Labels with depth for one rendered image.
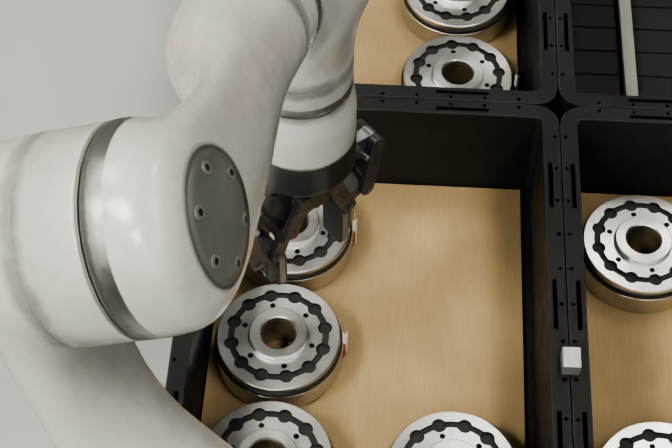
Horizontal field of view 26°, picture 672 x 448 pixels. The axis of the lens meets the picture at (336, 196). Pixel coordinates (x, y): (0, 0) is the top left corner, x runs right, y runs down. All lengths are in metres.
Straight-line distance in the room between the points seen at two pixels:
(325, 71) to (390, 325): 0.37
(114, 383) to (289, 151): 0.35
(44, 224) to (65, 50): 1.05
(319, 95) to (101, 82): 0.68
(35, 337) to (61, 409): 0.04
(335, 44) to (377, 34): 0.55
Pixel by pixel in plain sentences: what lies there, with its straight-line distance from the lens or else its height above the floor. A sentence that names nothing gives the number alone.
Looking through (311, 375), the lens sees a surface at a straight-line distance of 1.17.
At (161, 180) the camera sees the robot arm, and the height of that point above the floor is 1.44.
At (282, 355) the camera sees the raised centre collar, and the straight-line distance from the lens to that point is 1.17.
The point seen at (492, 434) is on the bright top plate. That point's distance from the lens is 1.15.
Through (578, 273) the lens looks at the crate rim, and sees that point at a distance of 1.15.
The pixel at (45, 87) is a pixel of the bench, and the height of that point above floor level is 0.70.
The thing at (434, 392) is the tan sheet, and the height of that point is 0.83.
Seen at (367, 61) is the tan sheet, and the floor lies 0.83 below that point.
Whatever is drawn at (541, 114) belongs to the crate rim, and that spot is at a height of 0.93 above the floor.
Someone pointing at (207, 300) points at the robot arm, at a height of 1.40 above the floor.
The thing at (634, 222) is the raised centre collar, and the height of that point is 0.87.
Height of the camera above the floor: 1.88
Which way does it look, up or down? 54 degrees down
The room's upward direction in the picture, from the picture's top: straight up
